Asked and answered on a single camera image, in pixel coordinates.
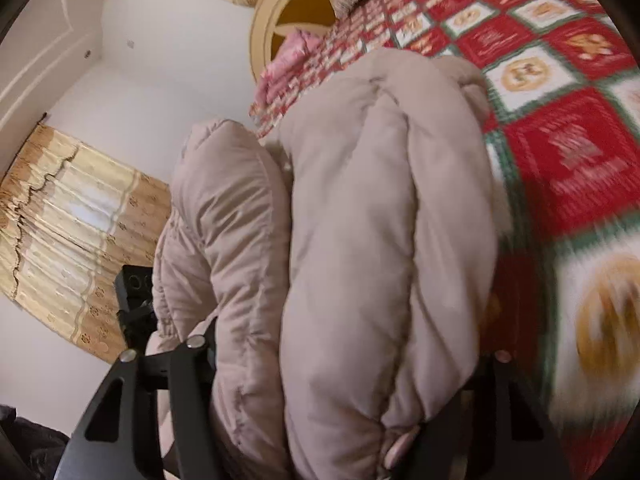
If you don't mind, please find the white panelled door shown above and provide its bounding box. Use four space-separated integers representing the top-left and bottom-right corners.
0 0 107 166

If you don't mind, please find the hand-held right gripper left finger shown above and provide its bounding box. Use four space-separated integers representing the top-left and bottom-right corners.
55 317 222 480

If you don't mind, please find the red patchwork quilt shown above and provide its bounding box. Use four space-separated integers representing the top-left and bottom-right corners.
250 0 640 471

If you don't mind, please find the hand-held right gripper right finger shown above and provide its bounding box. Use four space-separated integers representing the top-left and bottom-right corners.
400 350 571 480

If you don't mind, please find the pink cloth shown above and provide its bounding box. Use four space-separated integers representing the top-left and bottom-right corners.
254 29 322 107

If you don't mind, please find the dark cloth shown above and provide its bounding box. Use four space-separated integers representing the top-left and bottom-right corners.
0 404 68 480

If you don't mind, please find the beige puffer jacket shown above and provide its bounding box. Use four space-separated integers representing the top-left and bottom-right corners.
150 47 512 480

